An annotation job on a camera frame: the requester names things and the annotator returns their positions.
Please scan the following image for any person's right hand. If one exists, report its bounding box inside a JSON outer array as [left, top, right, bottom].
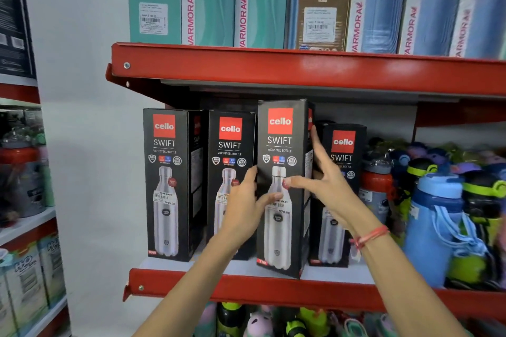
[[282, 125, 382, 241]]

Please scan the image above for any person's left hand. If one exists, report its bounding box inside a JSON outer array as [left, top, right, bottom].
[[217, 166, 284, 250]]

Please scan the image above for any black steel bottle box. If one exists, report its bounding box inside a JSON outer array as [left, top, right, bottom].
[[143, 108, 205, 262], [206, 110, 258, 261], [308, 121, 368, 269], [256, 99, 315, 279]]

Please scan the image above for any person's left forearm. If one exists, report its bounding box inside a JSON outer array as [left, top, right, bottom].
[[132, 235, 254, 337]]

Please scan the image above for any person's right forearm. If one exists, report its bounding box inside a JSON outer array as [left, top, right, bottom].
[[350, 228, 472, 337]]

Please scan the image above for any orange and grey bottle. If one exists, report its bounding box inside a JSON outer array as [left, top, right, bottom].
[[358, 150, 395, 225]]

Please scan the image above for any red metal shelf board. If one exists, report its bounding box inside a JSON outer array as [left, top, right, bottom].
[[105, 42, 506, 129], [122, 257, 506, 322]]

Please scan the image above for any row of colourful animal bottles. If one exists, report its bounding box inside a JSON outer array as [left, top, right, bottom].
[[193, 301, 401, 337]]

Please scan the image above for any pile of colourful kids bottles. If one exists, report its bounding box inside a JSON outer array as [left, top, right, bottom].
[[364, 137, 506, 292]]

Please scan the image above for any blue bottle box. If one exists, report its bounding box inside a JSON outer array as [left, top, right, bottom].
[[449, 0, 506, 60], [345, 0, 412, 54], [398, 0, 467, 57]]

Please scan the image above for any green slim bottle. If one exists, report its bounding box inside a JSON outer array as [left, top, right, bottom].
[[36, 132, 56, 208]]

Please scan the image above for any white printed bottle box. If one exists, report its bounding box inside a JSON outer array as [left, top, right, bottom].
[[39, 232, 67, 309], [3, 245, 49, 326], [0, 264, 19, 337]]

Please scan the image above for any white and red side shelf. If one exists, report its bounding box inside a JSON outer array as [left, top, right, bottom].
[[0, 73, 72, 337]]

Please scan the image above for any grey container with red lid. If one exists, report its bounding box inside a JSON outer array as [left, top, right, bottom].
[[0, 127, 47, 220]]

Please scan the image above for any dark printed carton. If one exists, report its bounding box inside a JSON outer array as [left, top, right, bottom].
[[0, 0, 37, 79]]

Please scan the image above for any red thread bracelet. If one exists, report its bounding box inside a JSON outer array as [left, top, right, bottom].
[[349, 225, 391, 262]]

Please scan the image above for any blue sipper bottle with strap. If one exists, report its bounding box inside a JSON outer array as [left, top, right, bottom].
[[402, 174, 489, 289]]

